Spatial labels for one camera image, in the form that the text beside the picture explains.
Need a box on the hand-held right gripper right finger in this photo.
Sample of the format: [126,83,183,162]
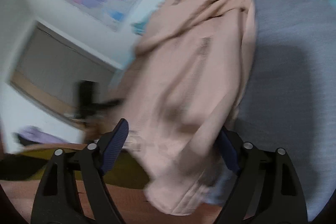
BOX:
[214,128,308,224]

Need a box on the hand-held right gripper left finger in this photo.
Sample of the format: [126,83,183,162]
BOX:
[30,118,130,224]

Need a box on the pink garment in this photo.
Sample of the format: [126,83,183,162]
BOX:
[115,0,259,216]

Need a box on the olive green cloth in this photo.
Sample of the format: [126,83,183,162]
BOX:
[0,148,153,189]

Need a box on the grey wooden door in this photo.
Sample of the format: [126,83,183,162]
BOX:
[9,21,124,130]

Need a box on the purple cloth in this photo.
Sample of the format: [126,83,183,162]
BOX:
[16,126,66,146]

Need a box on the blue grey printed bed sheet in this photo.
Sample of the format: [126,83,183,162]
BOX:
[131,0,336,222]

